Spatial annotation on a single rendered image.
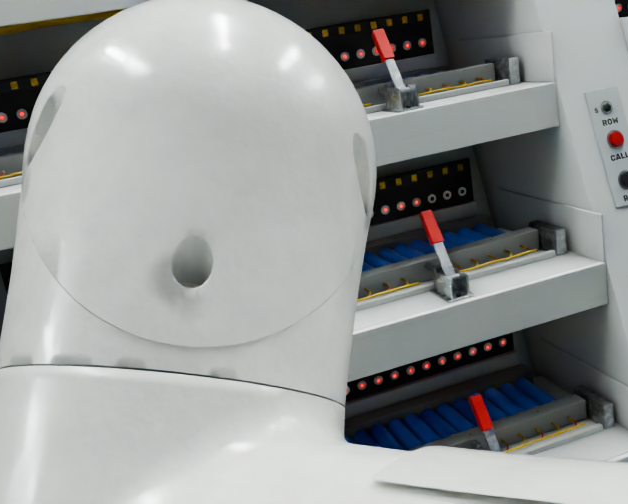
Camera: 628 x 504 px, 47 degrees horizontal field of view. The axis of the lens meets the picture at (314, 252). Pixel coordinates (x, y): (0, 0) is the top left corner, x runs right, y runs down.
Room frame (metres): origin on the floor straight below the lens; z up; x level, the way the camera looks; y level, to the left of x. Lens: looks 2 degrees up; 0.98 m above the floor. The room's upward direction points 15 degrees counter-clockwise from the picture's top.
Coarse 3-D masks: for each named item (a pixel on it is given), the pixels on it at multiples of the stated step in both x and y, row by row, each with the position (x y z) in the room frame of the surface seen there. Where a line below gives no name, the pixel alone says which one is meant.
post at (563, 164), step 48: (480, 0) 0.82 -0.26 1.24; (528, 0) 0.74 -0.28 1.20; (576, 0) 0.75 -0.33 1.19; (576, 48) 0.74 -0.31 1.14; (624, 48) 0.76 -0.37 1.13; (576, 96) 0.74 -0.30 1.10; (624, 96) 0.75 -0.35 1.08; (480, 144) 0.91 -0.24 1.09; (528, 144) 0.81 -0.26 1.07; (576, 144) 0.73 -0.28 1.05; (528, 192) 0.83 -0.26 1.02; (576, 192) 0.75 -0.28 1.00; (624, 240) 0.74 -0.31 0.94; (624, 288) 0.74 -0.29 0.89; (528, 336) 0.92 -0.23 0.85; (576, 336) 0.82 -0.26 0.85; (624, 336) 0.74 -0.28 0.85; (624, 384) 0.76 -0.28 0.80
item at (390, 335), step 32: (512, 192) 0.86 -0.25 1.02; (384, 224) 0.86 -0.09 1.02; (416, 224) 0.87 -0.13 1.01; (512, 224) 0.88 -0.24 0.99; (544, 224) 0.79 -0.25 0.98; (576, 224) 0.76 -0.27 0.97; (576, 256) 0.76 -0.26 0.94; (480, 288) 0.72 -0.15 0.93; (512, 288) 0.71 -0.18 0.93; (544, 288) 0.72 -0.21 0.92; (576, 288) 0.73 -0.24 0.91; (384, 320) 0.68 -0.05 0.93; (416, 320) 0.68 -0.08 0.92; (448, 320) 0.69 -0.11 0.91; (480, 320) 0.70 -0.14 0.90; (512, 320) 0.71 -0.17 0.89; (544, 320) 0.73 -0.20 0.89; (352, 352) 0.67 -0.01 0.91; (384, 352) 0.68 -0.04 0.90; (416, 352) 0.69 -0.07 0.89
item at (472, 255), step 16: (480, 240) 0.79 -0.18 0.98; (496, 240) 0.78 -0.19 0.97; (512, 240) 0.78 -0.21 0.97; (528, 240) 0.79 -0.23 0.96; (432, 256) 0.76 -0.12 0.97; (464, 256) 0.77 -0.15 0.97; (480, 256) 0.78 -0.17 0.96; (496, 256) 0.78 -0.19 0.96; (512, 256) 0.77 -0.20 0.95; (368, 272) 0.75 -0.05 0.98; (384, 272) 0.74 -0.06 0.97; (400, 272) 0.75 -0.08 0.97; (416, 272) 0.75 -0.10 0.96; (432, 272) 0.76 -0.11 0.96; (368, 288) 0.74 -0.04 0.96; (384, 288) 0.75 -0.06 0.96; (400, 288) 0.73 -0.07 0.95
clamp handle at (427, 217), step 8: (424, 216) 0.72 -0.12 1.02; (432, 216) 0.72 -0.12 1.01; (424, 224) 0.72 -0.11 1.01; (432, 224) 0.72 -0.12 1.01; (432, 232) 0.72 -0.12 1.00; (440, 232) 0.72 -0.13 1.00; (432, 240) 0.71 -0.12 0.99; (440, 240) 0.72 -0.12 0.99; (440, 248) 0.71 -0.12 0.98; (440, 256) 0.71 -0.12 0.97; (448, 256) 0.71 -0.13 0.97; (448, 264) 0.71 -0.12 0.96; (448, 272) 0.71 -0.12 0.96
